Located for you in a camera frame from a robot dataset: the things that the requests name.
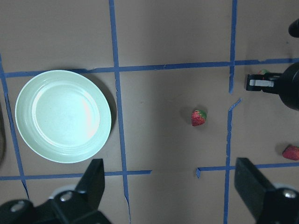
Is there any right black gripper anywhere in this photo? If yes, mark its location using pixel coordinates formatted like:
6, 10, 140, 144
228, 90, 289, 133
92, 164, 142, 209
246, 63, 299, 110

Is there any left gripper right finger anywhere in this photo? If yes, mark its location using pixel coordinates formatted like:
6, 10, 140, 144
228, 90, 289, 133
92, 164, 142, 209
234, 157, 299, 224

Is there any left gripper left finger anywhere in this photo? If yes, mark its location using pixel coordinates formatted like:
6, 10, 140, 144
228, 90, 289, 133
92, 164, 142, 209
50, 159, 104, 210

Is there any red strawberry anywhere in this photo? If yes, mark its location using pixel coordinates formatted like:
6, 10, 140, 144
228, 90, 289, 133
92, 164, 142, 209
191, 110, 207, 126
282, 145, 299, 161
258, 69, 269, 75

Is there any light green plate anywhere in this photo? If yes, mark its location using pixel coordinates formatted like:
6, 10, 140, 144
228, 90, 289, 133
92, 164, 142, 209
15, 70, 112, 163

